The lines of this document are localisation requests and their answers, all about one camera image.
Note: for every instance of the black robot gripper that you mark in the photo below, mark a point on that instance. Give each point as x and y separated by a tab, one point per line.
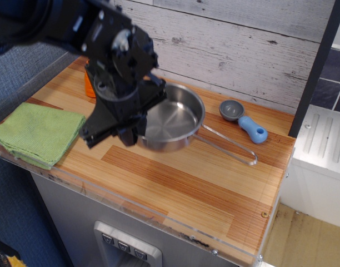
124	117

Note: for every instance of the stainless steel pot with handle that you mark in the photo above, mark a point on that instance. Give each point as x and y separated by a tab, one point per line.
174	123

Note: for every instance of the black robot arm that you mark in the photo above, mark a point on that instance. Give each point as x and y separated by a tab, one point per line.
120	55

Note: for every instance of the orange plastic toy carrot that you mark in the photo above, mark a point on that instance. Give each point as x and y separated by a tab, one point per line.
88	87

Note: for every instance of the clear acrylic edge guard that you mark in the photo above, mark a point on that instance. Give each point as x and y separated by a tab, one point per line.
198	194

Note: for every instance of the grey blue toy scoop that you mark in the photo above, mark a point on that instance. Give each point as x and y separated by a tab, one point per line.
232	110

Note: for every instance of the green folded cloth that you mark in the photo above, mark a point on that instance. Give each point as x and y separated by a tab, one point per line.
39	135

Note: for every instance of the silver dispenser panel with buttons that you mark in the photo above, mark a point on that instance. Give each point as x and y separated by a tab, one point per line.
118	248

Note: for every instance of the yellow object at corner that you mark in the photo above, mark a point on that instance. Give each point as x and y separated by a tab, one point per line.
15	262

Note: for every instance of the white ribbed toy sink unit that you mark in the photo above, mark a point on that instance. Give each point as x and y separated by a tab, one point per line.
312	183

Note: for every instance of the dark grey right post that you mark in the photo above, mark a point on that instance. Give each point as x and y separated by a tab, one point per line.
317	67

